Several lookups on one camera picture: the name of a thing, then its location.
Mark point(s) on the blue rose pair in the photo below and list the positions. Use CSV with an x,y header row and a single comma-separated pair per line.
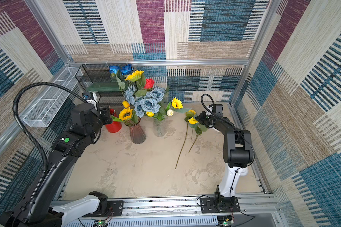
x,y
125,70

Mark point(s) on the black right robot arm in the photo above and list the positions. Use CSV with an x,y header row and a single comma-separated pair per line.
x,y
238,154

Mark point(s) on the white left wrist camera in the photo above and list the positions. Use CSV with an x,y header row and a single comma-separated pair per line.
x,y
91,98

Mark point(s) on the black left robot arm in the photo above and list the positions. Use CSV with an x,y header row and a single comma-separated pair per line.
x,y
34,209

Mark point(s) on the white wire mesh tray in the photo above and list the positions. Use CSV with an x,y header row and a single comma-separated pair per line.
x,y
46,106

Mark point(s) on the red pen cup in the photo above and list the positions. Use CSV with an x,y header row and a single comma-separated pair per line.
x,y
115,126

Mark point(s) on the black mesh shelf rack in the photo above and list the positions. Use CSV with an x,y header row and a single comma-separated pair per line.
x,y
106,81

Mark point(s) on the white tulip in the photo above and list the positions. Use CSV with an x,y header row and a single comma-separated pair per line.
x,y
170,112

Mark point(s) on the red rose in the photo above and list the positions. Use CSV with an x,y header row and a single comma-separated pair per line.
x,y
149,83

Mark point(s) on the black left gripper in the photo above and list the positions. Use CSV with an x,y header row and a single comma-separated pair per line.
x,y
105,112

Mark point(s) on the clear glass vase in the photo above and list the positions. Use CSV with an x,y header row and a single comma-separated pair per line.
x,y
159,127

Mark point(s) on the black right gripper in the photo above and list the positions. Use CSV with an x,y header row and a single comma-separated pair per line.
x,y
202,119

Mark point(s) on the small yellow sunflower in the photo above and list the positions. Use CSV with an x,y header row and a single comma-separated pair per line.
x,y
176,103

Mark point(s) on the yellow sunflower bouquet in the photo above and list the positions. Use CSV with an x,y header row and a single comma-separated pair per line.
x,y
198,128

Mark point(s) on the dark ribbed glass vase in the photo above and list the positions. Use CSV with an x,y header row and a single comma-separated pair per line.
x,y
137,133

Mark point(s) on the grey blue rose bouquet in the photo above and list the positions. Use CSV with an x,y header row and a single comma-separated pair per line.
x,y
144,100

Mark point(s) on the large yellow sunflower stem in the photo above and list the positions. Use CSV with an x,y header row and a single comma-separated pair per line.
x,y
189,114

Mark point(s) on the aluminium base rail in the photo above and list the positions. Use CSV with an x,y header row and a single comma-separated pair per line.
x,y
244,210

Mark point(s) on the tall yellow sunflower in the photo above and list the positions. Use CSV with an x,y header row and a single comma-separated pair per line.
x,y
137,78

